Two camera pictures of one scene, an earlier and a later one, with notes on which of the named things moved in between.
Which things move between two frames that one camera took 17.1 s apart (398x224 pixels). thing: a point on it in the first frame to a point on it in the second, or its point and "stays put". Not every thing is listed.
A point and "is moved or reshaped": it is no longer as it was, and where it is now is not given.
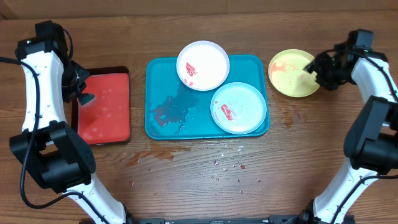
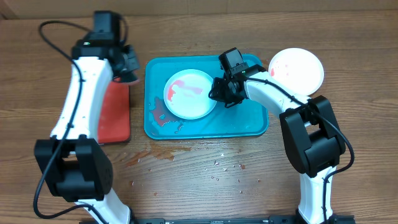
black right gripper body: [329, 70] to [224, 94]
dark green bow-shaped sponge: [84, 98] is moved or reshaped
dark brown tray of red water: [106, 119] stays put
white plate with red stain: [203, 65] to [298, 69]
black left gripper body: [77, 77] to [134, 61]
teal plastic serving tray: [175, 111] stays put
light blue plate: [238, 108] to [186, 94]
